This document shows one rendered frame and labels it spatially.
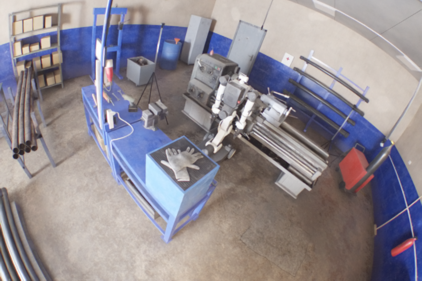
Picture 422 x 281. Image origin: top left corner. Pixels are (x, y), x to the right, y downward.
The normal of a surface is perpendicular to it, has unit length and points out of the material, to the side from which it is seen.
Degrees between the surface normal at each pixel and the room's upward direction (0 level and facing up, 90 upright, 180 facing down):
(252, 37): 90
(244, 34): 90
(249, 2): 90
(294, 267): 0
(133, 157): 0
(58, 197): 0
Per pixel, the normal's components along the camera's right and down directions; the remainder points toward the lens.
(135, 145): 0.28, -0.77
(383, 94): -0.62, 0.31
